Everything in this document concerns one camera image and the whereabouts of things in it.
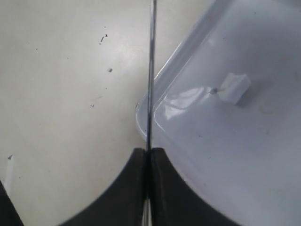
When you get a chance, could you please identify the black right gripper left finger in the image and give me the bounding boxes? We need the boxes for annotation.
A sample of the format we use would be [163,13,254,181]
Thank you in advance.
[62,148,146,226]

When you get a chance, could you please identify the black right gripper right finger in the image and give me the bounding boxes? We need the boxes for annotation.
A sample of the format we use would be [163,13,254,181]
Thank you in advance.
[150,148,237,226]

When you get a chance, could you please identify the thin metal skewer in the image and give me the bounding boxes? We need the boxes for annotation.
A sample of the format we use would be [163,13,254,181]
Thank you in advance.
[141,0,158,226]

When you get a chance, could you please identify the white rectangular plastic tray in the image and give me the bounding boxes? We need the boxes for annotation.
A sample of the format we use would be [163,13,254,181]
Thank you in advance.
[135,0,301,226]

